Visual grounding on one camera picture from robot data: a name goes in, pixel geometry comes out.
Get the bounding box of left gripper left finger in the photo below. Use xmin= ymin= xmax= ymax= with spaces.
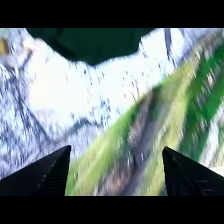
xmin=0 ymin=144 xmax=72 ymax=197

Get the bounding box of dark green shirt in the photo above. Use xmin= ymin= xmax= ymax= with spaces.
xmin=25 ymin=27 xmax=156 ymax=67

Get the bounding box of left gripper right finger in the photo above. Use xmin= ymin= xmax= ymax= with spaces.
xmin=161 ymin=145 xmax=224 ymax=197

